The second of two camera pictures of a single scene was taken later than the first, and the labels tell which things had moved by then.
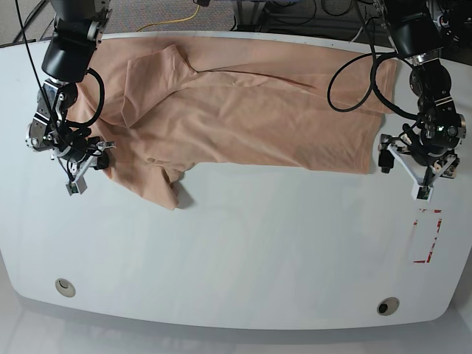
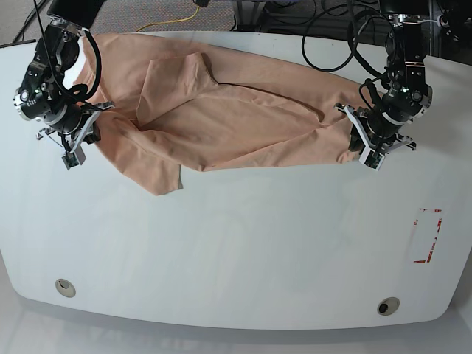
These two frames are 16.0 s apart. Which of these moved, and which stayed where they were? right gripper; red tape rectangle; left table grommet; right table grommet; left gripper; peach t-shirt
Moved: peach t-shirt; left gripper; right gripper
Stayed: red tape rectangle; left table grommet; right table grommet
